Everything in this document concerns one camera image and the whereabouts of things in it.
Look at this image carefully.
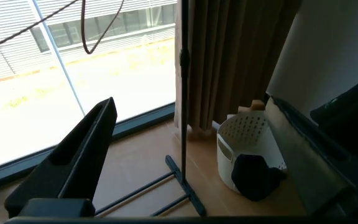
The white laundry basket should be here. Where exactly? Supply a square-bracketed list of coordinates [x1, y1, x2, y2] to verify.
[216, 110, 288, 194]

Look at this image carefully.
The black garment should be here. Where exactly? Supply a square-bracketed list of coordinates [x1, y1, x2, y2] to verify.
[231, 154, 288, 202]

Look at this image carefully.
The window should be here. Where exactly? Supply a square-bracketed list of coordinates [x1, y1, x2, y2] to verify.
[0, 0, 180, 190]

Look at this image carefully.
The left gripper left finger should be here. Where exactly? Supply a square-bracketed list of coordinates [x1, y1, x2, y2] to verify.
[4, 96, 118, 218]

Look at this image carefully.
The black clothes rack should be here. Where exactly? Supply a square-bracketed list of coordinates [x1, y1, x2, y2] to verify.
[94, 0, 208, 218]

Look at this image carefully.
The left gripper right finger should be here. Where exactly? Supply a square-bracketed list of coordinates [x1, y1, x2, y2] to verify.
[264, 96, 358, 218]

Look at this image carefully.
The brown curtain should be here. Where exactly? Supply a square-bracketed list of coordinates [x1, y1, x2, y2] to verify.
[174, 0, 303, 131]

